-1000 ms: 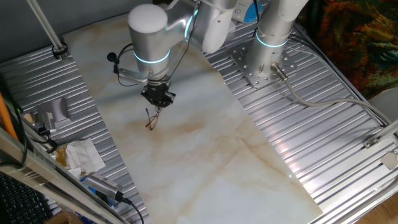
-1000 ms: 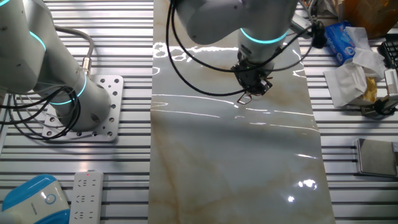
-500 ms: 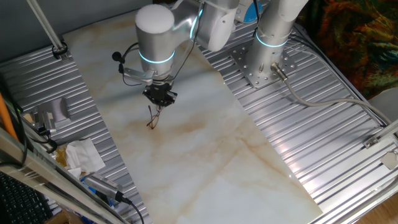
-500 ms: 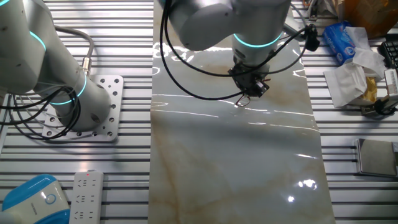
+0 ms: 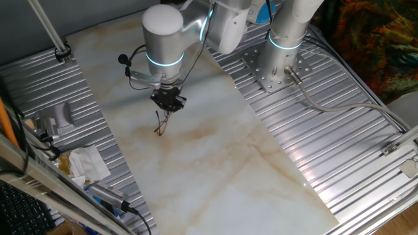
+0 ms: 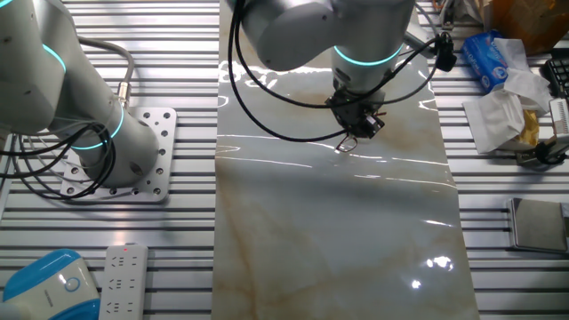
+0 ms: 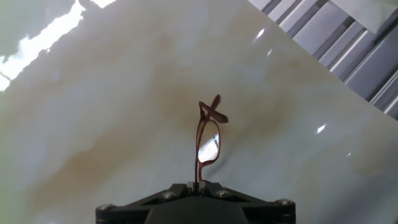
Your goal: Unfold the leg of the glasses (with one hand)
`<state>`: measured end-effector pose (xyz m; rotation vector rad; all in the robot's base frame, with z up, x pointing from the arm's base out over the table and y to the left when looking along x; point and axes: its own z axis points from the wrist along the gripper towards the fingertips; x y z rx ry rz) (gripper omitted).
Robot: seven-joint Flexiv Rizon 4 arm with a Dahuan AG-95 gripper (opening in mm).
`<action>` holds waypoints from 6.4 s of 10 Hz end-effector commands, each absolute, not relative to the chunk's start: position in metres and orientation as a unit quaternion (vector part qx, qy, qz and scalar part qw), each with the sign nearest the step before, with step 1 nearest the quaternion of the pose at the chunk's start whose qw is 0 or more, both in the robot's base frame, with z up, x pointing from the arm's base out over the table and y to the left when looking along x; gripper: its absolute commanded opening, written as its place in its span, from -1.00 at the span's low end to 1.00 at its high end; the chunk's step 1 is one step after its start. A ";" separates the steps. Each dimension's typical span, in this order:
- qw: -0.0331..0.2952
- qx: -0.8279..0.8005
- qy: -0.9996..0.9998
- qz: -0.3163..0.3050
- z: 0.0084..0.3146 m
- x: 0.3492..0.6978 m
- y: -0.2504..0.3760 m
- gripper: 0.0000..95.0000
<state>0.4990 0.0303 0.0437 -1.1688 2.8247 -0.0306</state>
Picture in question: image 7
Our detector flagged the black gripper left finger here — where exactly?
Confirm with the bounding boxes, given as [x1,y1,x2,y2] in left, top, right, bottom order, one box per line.
[95,182,196,224]

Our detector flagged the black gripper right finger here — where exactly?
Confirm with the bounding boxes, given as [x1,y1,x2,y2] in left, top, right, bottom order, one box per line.
[196,182,295,224]

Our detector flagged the brown frame glasses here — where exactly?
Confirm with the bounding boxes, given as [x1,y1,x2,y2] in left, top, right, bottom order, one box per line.
[194,94,230,184]

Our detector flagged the marble pattern table mat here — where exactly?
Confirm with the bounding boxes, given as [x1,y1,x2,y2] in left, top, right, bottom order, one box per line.
[0,0,398,224]

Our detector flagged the white tissue sheet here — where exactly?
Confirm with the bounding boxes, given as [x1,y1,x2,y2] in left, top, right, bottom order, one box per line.
[329,0,398,34]

